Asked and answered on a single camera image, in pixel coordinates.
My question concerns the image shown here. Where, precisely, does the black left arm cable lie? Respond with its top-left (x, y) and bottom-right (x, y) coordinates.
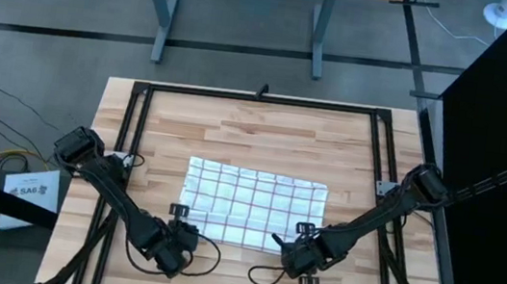
top-left (120, 221), bottom-right (226, 284)

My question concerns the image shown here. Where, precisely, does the black clamp on frame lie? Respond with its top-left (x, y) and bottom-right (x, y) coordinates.
top-left (254, 82), bottom-right (271, 103)

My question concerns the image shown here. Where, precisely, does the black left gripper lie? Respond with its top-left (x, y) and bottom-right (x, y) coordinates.
top-left (164, 202), bottom-right (205, 255)

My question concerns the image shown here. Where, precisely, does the white paper sign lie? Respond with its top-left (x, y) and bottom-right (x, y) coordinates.
top-left (0, 163), bottom-right (63, 238)

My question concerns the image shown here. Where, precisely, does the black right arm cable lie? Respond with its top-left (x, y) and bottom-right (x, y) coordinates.
top-left (246, 262), bottom-right (289, 284)

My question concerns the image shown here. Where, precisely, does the white floor cable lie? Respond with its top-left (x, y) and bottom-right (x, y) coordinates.
top-left (419, 4), bottom-right (496, 48)

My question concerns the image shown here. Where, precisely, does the black aluminium table frame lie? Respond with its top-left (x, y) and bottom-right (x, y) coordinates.
top-left (41, 68), bottom-right (486, 284)

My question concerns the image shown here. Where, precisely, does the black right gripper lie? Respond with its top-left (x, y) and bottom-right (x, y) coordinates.
top-left (277, 219), bottom-right (330, 284)

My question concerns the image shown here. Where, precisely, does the grey metal bracket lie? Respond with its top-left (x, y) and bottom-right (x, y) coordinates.
top-left (110, 150), bottom-right (138, 168)
top-left (374, 178), bottom-right (401, 198)

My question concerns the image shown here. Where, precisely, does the black floor stand rail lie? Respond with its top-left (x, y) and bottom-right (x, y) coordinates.
top-left (377, 0), bottom-right (454, 102)

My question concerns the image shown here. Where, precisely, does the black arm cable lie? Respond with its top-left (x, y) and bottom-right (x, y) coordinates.
top-left (246, 262), bottom-right (289, 284)
top-left (120, 221), bottom-right (226, 284)

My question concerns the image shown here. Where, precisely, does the white towel with brown checks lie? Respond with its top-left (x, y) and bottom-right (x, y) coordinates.
top-left (172, 154), bottom-right (332, 261)

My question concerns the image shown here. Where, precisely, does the yellow floor cable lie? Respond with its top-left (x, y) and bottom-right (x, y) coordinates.
top-left (0, 144), bottom-right (53, 173)

